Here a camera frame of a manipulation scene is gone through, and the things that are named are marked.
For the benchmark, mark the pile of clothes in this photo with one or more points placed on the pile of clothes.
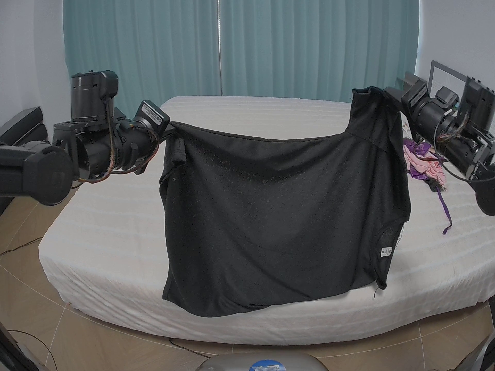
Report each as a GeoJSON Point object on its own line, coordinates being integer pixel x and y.
{"type": "Point", "coordinates": [423, 162]}

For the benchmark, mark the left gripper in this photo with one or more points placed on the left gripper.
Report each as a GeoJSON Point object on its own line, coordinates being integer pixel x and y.
{"type": "Point", "coordinates": [133, 149]}

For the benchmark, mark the bed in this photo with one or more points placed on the bed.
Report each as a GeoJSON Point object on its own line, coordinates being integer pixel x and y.
{"type": "Point", "coordinates": [116, 226]}

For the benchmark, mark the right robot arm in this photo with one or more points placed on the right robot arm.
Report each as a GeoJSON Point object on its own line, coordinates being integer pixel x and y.
{"type": "Point", "coordinates": [477, 145]}

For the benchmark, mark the black T-shirt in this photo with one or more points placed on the black T-shirt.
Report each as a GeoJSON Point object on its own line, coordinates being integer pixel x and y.
{"type": "Point", "coordinates": [270, 215]}

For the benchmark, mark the blue-green curtain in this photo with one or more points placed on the blue-green curtain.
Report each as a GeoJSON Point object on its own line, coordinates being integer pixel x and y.
{"type": "Point", "coordinates": [317, 33]}
{"type": "Point", "coordinates": [143, 37]}

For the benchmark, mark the black chest of drawers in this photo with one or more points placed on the black chest of drawers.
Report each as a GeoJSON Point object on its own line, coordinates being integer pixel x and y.
{"type": "Point", "coordinates": [21, 124]}

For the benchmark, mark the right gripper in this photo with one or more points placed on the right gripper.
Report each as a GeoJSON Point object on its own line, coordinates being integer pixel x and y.
{"type": "Point", "coordinates": [429, 120]}

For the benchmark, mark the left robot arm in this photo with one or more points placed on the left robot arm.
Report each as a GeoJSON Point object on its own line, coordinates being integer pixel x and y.
{"type": "Point", "coordinates": [34, 172]}

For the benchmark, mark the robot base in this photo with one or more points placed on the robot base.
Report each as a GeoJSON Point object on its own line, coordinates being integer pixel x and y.
{"type": "Point", "coordinates": [259, 362]}

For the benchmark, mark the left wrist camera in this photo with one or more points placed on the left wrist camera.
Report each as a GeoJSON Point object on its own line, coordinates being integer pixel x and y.
{"type": "Point", "coordinates": [151, 115]}

